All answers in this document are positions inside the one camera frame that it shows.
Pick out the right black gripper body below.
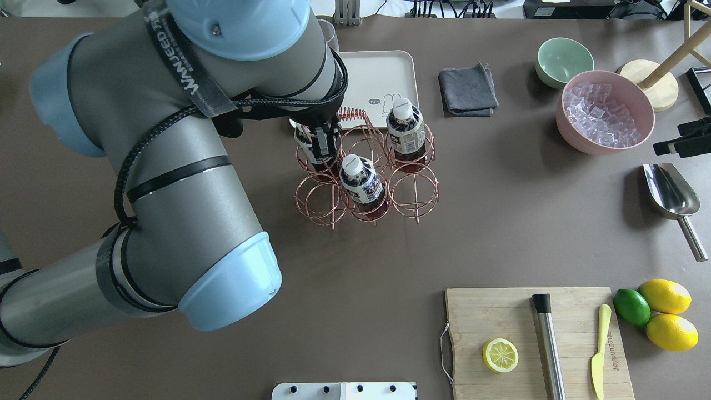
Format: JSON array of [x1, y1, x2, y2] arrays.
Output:
[[653, 116, 710, 158]]

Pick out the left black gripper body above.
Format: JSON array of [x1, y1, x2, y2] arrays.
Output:
[[289, 108, 342, 137]]

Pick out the copper wire bottle basket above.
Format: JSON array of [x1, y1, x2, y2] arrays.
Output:
[[294, 116, 439, 229]]

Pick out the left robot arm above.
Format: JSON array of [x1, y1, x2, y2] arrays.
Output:
[[2, 1, 348, 367]]

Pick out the tea bottle white cap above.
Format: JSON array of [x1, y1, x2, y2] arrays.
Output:
[[339, 154, 389, 221]]

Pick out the wooden glass drying stand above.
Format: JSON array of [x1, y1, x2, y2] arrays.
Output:
[[617, 1, 710, 112]]

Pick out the black glass tray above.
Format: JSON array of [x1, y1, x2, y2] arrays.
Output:
[[685, 66, 710, 116]]

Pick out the steel ice scoop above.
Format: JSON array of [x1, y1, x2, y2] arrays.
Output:
[[642, 163, 709, 262]]

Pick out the cream rabbit tray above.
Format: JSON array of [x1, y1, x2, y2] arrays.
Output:
[[339, 50, 419, 129]]

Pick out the clear wine glass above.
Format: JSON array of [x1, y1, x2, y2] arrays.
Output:
[[317, 19, 340, 53]]

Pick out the pink bowl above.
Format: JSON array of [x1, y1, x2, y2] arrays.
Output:
[[555, 70, 655, 155]]

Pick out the clear ice cubes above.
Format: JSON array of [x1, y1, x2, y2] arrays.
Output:
[[562, 81, 642, 148]]

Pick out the grey folded cloth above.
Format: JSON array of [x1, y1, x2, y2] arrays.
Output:
[[438, 62, 499, 117]]

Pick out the green bowl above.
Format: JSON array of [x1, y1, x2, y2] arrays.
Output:
[[535, 37, 595, 88]]

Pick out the yellow lemon far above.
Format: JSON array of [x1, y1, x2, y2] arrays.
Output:
[[638, 278, 692, 314]]

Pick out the yellow lemon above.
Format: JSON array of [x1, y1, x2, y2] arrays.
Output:
[[645, 314, 699, 352], [638, 278, 692, 314]]

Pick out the green lime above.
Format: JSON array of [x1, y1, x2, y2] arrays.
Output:
[[613, 288, 651, 327]]

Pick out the yellow lemon near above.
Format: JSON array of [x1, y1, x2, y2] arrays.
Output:
[[645, 314, 699, 352]]

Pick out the steel muddler black tip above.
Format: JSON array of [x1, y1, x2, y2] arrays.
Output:
[[532, 293, 567, 399]]

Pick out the yellow plastic knife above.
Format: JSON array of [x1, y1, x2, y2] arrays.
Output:
[[590, 304, 612, 399]]

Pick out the bamboo cutting board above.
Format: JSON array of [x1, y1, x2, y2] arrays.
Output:
[[445, 288, 612, 399]]

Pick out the half lemon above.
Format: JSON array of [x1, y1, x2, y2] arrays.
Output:
[[482, 338, 519, 374]]

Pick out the aluminium frame post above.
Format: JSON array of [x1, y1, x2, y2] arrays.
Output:
[[333, 0, 362, 26]]

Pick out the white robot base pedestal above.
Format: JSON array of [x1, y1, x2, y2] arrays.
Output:
[[271, 381, 418, 399]]

